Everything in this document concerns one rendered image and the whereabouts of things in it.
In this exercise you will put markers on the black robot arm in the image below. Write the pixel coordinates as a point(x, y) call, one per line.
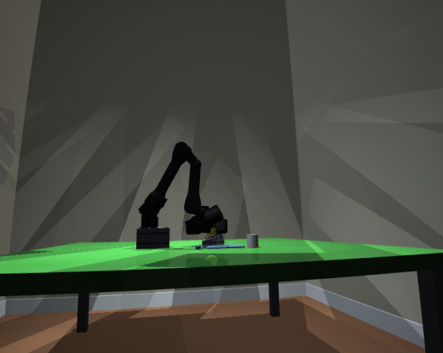
point(156, 199)

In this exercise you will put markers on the grey cylinder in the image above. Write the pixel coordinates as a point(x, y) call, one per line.
point(252, 241)

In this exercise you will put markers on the yellow round plate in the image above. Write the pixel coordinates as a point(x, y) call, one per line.
point(212, 232)

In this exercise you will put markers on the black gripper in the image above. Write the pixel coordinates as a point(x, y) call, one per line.
point(221, 228)

